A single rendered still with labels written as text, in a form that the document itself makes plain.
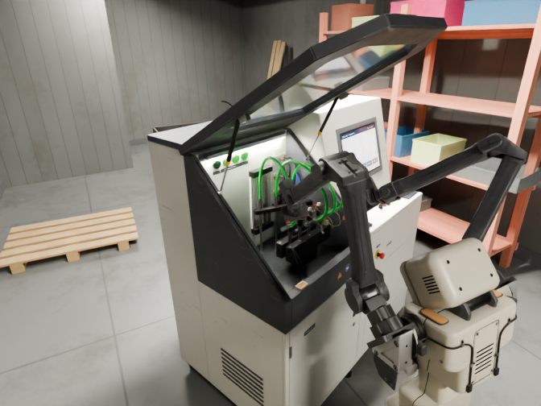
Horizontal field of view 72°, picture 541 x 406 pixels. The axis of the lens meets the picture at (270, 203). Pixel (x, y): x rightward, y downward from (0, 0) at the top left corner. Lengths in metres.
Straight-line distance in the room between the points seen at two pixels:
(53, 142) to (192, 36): 3.38
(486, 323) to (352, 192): 0.50
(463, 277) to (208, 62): 7.44
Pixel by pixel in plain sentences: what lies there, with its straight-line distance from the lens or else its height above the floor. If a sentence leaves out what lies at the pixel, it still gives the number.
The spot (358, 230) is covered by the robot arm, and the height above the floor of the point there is 1.45.
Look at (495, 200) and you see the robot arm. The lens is 1.39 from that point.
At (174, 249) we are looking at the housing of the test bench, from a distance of 2.02.
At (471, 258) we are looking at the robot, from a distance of 1.14.
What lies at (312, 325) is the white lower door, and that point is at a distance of 1.79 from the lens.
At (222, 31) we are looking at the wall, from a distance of 8.24.
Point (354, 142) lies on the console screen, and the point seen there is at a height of 1.35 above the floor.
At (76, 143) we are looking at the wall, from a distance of 6.35.
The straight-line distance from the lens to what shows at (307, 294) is 1.63.
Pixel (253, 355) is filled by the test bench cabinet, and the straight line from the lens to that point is 1.89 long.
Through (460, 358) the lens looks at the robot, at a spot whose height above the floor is 1.15.
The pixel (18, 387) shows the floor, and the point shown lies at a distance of 2.94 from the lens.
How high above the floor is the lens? 1.91
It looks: 24 degrees down
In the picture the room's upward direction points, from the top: 1 degrees counter-clockwise
